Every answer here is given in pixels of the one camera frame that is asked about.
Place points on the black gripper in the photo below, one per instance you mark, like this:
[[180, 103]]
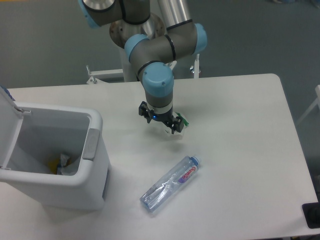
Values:
[[161, 114]]

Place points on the white green wrapper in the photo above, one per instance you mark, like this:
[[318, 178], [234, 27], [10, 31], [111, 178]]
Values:
[[177, 134]]

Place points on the clear plastic water bottle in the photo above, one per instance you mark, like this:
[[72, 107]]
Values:
[[170, 183]]

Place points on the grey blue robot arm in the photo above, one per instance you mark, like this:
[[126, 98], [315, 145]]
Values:
[[157, 79]]

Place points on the crumpled white trash in bin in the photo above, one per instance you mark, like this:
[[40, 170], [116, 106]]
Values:
[[66, 167]]

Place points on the white plastic trash can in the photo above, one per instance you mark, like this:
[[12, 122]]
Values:
[[54, 154]]

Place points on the yellow trash in bin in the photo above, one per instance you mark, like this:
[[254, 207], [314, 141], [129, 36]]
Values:
[[53, 165]]

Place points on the white trash can lid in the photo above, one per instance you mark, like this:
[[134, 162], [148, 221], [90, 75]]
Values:
[[11, 119]]

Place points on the white furniture leg right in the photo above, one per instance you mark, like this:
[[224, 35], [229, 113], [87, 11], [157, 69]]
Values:
[[315, 103]]

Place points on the black device at table edge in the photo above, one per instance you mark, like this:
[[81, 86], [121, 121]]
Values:
[[311, 213]]

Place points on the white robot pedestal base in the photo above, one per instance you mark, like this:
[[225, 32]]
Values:
[[125, 67]]

